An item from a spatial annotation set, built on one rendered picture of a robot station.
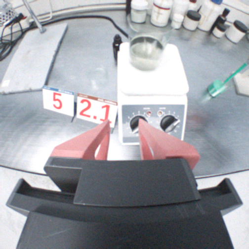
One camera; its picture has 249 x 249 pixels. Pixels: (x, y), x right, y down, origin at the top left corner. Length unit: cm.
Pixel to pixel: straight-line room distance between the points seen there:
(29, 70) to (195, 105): 49
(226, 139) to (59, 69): 50
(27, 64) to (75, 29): 21
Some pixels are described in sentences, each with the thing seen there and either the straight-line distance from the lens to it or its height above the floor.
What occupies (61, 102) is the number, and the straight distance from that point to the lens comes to 30.
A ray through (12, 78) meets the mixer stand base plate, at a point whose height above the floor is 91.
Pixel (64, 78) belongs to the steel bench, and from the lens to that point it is 36.
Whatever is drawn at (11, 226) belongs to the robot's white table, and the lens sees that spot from 46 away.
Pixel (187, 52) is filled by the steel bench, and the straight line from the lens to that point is 44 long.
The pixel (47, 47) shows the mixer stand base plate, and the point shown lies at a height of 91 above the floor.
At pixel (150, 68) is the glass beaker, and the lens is 20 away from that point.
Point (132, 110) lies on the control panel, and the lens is 21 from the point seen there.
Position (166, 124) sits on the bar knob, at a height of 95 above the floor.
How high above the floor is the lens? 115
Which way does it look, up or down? 76 degrees down
